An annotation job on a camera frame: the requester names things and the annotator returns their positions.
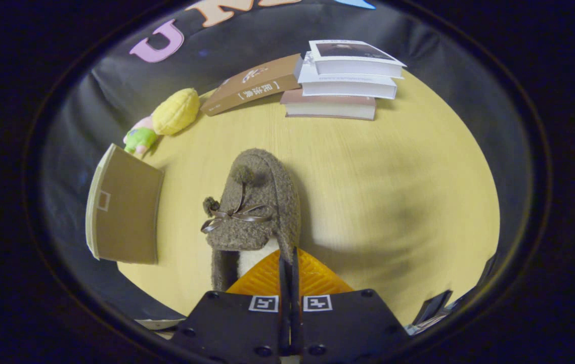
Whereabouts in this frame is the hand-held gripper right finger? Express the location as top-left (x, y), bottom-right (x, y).
top-left (292, 246), bottom-right (413, 363)

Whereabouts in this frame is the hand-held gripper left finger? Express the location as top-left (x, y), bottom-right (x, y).
top-left (171, 250), bottom-right (291, 363)

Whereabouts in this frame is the beige fabric storage box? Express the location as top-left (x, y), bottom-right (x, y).
top-left (85, 144), bottom-right (164, 265)

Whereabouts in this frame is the brown fuzzy shoe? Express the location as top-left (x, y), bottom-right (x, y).
top-left (201, 148), bottom-right (302, 292)

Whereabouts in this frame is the black flat object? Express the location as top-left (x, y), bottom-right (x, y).
top-left (411, 289), bottom-right (454, 327)

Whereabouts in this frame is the pink and green plush toy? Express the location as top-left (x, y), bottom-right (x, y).
top-left (123, 115), bottom-right (159, 156)

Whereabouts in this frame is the reddish cover book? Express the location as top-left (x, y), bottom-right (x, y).
top-left (281, 88), bottom-right (376, 121)

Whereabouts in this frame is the round yellow plush toy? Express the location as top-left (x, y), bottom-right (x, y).
top-left (152, 88), bottom-right (201, 136)

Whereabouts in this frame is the plain white book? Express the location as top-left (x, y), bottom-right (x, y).
top-left (297, 53), bottom-right (398, 100)

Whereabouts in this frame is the brown cover book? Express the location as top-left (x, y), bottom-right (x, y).
top-left (200, 53), bottom-right (302, 117)

